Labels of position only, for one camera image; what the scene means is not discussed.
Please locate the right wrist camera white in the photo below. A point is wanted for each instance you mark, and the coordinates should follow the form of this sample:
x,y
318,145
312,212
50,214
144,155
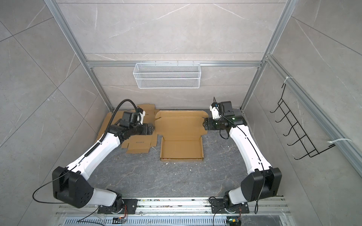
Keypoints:
x,y
214,111

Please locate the white wire mesh basket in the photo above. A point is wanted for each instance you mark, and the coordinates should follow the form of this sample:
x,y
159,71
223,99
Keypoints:
x,y
167,75

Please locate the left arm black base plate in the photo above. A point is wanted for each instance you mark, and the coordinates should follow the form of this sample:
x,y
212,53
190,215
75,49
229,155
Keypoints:
x,y
124,206

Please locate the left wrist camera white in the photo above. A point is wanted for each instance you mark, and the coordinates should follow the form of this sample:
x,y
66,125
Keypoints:
x,y
140,114

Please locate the black wire hook rack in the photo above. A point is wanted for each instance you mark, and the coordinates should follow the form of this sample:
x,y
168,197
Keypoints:
x,y
297,129

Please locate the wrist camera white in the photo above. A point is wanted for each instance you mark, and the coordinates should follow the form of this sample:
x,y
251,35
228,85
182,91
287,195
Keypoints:
x,y
140,114
214,111

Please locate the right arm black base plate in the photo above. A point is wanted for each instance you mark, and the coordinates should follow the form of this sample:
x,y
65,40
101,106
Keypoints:
x,y
217,207

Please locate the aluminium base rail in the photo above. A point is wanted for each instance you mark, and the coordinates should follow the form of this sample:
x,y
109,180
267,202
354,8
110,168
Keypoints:
x,y
177,211

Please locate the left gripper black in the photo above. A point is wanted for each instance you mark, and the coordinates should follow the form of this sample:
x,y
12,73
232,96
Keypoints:
x,y
151,129

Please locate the brown cardboard box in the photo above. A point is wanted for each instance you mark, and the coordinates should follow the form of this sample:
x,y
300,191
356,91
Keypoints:
x,y
137,143
181,133

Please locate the aluminium frame profiles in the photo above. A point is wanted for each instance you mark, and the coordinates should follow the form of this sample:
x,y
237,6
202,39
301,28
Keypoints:
x,y
347,148

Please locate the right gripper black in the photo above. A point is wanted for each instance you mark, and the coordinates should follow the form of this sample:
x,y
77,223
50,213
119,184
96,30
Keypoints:
x,y
209,125

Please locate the white zip tie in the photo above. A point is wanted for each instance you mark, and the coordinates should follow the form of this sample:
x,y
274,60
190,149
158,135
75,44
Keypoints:
x,y
339,139

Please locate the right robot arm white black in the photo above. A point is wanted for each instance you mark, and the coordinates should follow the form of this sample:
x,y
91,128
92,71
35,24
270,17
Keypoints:
x,y
263,180

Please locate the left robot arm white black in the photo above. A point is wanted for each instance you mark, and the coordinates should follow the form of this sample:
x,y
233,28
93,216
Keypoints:
x,y
70,184

